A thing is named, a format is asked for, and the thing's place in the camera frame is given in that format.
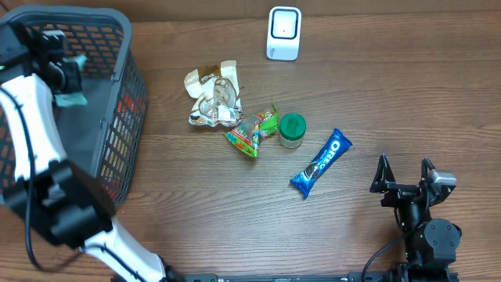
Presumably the light blue snack packet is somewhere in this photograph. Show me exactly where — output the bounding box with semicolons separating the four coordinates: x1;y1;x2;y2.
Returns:
55;54;88;107

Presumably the beige brown snack pouch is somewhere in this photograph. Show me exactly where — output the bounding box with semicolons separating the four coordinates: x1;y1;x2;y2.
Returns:
184;60;243;128

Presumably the white barcode scanner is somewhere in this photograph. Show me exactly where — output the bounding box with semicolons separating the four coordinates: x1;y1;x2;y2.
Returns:
266;6;302;61

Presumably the green lid small jar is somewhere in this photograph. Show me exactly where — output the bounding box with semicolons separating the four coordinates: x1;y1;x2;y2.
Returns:
279;113;306;149

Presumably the green colourful candy bag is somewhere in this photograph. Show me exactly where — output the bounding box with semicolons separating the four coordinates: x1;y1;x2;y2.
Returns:
225;105;279;157

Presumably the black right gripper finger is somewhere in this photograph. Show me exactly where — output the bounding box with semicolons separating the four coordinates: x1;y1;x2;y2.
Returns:
421;157;436;183
369;154;395;193

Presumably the grey plastic shopping basket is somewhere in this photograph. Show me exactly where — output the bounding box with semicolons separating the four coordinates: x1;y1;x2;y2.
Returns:
1;5;148;205

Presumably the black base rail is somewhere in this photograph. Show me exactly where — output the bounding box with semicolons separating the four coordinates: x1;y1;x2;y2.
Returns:
111;271;461;282

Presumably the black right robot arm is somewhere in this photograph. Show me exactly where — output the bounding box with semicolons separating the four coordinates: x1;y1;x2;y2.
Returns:
361;154;462;281

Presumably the blue Oreo cookie pack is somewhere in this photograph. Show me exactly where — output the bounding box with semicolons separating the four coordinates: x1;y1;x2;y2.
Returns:
290;128;352;199

